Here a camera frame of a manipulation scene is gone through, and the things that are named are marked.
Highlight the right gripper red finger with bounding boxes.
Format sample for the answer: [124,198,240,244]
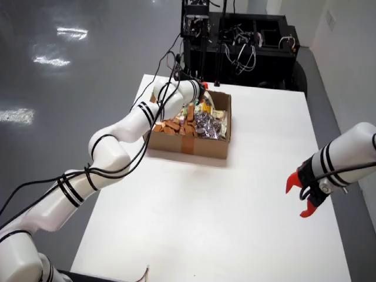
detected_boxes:
[285,172,302,194]
[299,199,318,218]

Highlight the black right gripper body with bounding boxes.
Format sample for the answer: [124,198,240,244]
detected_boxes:
[296,160,331,206]

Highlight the yellow label snack pack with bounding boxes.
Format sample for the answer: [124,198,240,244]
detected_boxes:
[193,102,214,115]

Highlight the white wrapped snack pack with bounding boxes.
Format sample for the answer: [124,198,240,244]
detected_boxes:
[213,109,229,139]

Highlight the pastel candy bag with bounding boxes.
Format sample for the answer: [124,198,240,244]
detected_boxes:
[175,108,189,125]

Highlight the chocolate cookie clear bag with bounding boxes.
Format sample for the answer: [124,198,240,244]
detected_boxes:
[194,112,223,140]

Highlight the brown cardboard box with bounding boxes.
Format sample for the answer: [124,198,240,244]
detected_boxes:
[141,85,233,160]

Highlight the black equipment cart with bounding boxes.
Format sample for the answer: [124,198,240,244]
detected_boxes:
[179,11,308,91]

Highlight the black electronics unit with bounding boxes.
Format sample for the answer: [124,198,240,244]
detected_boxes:
[180,0,212,38]

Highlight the straight black stand post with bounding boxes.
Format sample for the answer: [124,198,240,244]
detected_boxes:
[199,17,206,83]

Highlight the white cable bundle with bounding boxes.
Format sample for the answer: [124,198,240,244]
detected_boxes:
[223,25,257,73]

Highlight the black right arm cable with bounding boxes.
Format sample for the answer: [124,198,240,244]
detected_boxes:
[298,162,376,201]

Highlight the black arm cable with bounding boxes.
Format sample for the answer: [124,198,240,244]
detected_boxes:
[0,49,203,230]
[298,162,376,201]

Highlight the black floor cable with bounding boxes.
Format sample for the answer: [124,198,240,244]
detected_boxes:
[130,32,182,112]

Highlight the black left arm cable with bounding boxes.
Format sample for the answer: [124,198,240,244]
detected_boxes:
[0,49,203,230]

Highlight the short white looped cable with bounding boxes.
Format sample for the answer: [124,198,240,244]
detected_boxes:
[278,35,296,50]

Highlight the coloured loose wires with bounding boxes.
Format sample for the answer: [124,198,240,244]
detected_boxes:
[137,264,150,282]

